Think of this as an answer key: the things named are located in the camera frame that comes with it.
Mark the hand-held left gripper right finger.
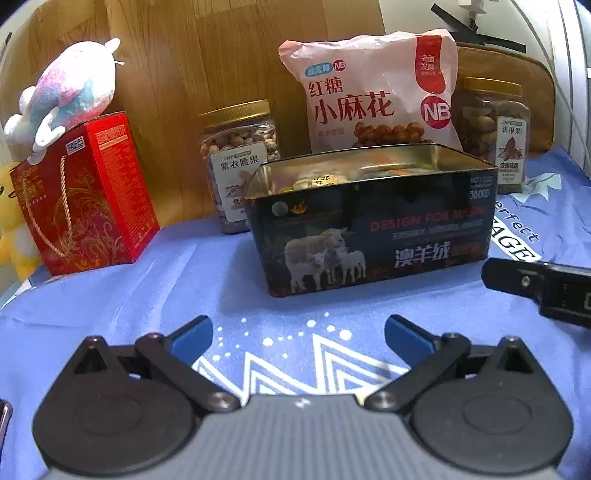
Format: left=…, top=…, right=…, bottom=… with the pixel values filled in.
left=365, top=314, right=528, bottom=412

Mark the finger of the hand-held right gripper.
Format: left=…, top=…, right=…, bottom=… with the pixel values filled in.
left=481, top=257, right=555, bottom=302

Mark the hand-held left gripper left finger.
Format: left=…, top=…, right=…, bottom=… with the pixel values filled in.
left=69, top=315, right=242, bottom=412

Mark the dark tin box sheep print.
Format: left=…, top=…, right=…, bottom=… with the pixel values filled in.
left=243, top=143, right=500, bottom=298

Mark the clear packet with brown cake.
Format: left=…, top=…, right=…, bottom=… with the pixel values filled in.
left=355, top=161, right=419, bottom=180

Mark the white pudding cup yellow lid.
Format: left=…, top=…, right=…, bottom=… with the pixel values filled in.
left=293, top=173, right=345, bottom=191

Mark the blue printed cloth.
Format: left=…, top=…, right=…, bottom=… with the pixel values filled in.
left=0, top=145, right=591, bottom=480

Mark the clear nut jar gold lid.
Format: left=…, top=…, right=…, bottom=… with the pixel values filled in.
left=199, top=99, right=281, bottom=234
left=455, top=77, right=531, bottom=195

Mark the yellow plush toy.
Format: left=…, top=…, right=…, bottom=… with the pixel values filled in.
left=0, top=161, right=43, bottom=281

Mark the dark flat device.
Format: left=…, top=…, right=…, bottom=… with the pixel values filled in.
left=0, top=399, right=14, bottom=448

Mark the pink snack bag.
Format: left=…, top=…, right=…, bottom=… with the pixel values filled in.
left=278, top=30, right=465, bottom=153

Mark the black bar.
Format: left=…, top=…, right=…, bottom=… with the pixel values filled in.
left=431, top=2, right=500, bottom=47

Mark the pastel plush toy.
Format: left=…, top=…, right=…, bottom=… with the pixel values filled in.
left=4, top=38, right=126, bottom=163

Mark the wooden board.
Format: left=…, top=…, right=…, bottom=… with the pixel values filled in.
left=18, top=0, right=386, bottom=232

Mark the red gift box rope handle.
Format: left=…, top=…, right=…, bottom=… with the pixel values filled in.
left=9, top=112, right=160, bottom=277

